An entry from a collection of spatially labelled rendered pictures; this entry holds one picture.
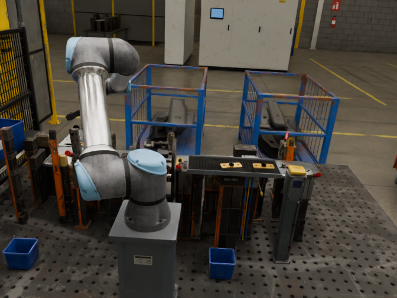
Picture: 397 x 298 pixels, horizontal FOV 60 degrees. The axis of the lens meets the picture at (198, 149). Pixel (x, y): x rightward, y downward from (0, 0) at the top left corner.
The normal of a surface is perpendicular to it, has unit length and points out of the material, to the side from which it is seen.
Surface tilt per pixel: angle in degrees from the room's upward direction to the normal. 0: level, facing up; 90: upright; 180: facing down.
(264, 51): 90
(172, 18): 90
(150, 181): 90
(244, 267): 0
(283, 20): 90
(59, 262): 0
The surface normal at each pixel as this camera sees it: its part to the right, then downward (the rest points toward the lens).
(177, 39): -0.09, 0.40
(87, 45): 0.26, -0.42
